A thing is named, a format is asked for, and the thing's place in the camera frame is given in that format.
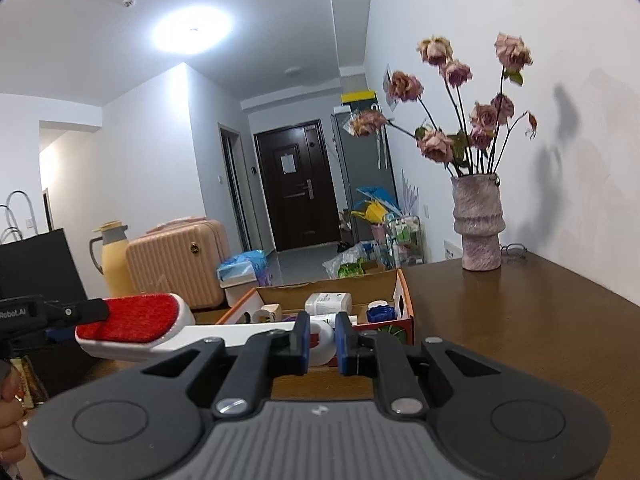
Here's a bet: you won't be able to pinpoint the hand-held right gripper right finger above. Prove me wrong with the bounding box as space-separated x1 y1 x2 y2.
335 312 507 419

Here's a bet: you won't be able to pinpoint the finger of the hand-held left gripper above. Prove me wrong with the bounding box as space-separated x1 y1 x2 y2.
44 297 111 330
9 327 77 350

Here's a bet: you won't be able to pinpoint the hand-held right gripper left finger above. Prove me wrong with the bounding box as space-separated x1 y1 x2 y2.
134 311 311 419

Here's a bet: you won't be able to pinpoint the white plastic bottle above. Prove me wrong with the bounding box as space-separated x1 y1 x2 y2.
304 293 353 315

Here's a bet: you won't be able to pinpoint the blue ridged bottle cap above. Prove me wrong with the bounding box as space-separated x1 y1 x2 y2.
366 304 399 323

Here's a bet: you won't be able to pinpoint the red and white lint brush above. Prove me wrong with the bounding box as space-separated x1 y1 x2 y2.
74 293 297 362

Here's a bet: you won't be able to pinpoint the red cardboard box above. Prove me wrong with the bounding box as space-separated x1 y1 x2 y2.
214 268 416 368

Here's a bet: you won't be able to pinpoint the person's left hand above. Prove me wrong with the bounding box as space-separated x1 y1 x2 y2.
0 360 27 467

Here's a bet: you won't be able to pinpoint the white tube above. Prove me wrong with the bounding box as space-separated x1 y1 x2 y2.
310 313 359 327

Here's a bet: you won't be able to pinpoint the beige power adapter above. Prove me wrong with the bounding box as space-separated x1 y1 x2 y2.
252 303 282 324

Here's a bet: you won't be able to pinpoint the black paper bag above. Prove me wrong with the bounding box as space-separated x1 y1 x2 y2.
0 228 89 402

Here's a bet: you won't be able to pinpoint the yellow thermos jug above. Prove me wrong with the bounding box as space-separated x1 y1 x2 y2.
89 221 132 299

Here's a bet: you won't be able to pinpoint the green and white plastic bag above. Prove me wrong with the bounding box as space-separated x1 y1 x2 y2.
323 242 379 279

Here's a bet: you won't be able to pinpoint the blue tissue pack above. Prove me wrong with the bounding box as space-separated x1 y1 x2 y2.
217 260 257 289

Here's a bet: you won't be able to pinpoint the blue plastic packet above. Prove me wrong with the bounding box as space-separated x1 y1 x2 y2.
227 249 269 272

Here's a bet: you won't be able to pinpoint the white metal ladder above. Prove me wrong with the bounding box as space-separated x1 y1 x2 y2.
0 189 40 242

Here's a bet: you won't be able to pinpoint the pink ribbed suitcase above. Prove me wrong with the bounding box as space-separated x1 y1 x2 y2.
125 218 231 310

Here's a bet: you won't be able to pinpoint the cluttered storage trolley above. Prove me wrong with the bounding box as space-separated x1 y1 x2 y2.
382 214 426 267

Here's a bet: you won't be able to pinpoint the yellow watering can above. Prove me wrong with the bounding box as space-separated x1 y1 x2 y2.
351 201 387 224

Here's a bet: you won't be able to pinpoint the dark brown entrance door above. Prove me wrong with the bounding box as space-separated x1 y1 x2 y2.
253 119 344 253

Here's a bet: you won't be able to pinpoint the grey refrigerator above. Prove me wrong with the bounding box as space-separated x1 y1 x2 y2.
330 108 399 247

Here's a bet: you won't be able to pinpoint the pink textured vase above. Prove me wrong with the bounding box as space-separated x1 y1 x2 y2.
451 172 506 272

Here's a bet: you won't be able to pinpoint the yellow and black box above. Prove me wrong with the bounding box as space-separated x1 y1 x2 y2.
340 90 379 106

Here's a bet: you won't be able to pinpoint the dried pink roses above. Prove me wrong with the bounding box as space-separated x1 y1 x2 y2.
349 33 539 179

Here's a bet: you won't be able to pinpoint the round ceiling light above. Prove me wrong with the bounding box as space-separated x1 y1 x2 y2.
151 6 234 54

